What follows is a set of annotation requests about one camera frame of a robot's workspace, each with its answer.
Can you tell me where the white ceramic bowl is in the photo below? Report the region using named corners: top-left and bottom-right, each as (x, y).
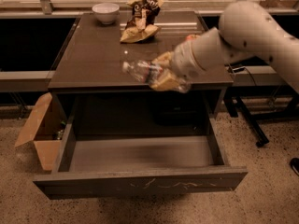
top-left (92, 3), bottom-right (120, 24)

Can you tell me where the open grey top drawer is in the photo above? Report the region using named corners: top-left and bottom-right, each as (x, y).
top-left (32, 107), bottom-right (249, 201)

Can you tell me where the black wheeled stand base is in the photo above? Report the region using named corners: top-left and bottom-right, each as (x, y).
top-left (223, 88), bottom-right (299, 147)

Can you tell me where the grey cabinet with glass top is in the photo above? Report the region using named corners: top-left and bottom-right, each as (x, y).
top-left (49, 12), bottom-right (232, 138)

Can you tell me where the open cardboard box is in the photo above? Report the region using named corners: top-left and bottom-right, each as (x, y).
top-left (15, 92), bottom-right (67, 171)

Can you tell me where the crumpled brown chip bag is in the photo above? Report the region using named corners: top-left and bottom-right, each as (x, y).
top-left (121, 0), bottom-right (164, 43)

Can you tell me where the clear plastic water bottle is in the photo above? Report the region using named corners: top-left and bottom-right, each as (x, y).
top-left (122, 61), bottom-right (191, 93)

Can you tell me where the black cable with plug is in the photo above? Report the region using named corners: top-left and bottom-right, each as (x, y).
top-left (226, 63), bottom-right (257, 87)

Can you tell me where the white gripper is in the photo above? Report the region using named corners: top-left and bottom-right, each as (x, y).
top-left (149, 40), bottom-right (203, 91)

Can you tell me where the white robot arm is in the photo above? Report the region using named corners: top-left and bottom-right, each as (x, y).
top-left (149, 1), bottom-right (299, 92)

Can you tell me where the black shoe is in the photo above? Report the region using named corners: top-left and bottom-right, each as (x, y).
top-left (290, 158), bottom-right (299, 175)

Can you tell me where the red apple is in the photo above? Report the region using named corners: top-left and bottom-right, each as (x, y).
top-left (186, 35), bottom-right (200, 40)

